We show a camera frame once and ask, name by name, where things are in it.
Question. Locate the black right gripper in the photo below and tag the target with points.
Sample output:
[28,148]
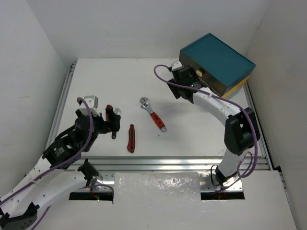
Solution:
[175,89]

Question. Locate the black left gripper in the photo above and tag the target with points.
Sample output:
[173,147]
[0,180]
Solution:
[105,123]

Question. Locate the black handled adjustable wrench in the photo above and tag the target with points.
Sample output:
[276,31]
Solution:
[117,111]

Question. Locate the teal drawer cabinet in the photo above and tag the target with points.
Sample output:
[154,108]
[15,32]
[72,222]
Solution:
[217,65]

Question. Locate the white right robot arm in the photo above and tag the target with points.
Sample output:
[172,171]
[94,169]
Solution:
[240,127]

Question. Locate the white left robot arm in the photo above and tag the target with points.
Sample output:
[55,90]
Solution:
[48,181]

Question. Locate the red black utility knife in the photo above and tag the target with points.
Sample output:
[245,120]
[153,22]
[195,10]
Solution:
[131,142]
[109,113]

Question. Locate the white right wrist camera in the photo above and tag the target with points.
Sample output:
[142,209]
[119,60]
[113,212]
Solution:
[176,65]

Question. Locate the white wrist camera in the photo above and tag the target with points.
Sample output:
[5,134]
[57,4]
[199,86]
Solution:
[176,65]
[92,102]

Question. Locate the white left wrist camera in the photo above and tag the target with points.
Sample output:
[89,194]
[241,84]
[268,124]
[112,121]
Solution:
[92,102]

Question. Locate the aluminium rail frame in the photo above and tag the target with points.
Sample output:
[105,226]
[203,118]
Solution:
[159,186]

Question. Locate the red handled adjustable wrench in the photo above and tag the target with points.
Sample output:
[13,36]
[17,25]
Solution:
[145,104]

